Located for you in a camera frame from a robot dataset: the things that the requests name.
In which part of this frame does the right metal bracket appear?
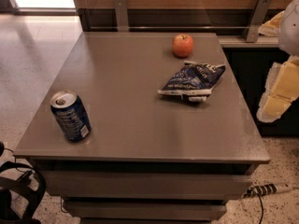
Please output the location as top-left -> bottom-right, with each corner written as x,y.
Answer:
242,0 -> 272,43

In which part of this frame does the red apple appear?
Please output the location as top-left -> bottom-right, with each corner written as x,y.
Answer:
172,34 -> 194,58

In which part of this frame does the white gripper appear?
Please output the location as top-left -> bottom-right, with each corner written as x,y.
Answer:
256,0 -> 299,123

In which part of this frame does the grey drawer cabinet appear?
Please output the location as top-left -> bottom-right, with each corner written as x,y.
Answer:
15,33 -> 269,224

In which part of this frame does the metal bracket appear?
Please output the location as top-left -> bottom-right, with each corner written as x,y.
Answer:
113,0 -> 129,32
242,0 -> 272,43

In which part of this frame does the black chair base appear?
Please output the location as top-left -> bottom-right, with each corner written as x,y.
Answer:
0,161 -> 46,224

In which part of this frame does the blue chip bag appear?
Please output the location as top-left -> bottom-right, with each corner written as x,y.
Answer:
158,61 -> 226,103

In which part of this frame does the left metal bracket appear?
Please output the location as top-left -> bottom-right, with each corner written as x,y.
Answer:
113,0 -> 129,32

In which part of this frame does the white power strip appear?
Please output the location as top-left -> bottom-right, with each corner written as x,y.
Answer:
243,183 -> 292,198

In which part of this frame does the black power cable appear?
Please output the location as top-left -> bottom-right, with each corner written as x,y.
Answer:
252,192 -> 265,224

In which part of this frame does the blue pepsi can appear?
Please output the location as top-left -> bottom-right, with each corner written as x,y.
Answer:
50,90 -> 91,142

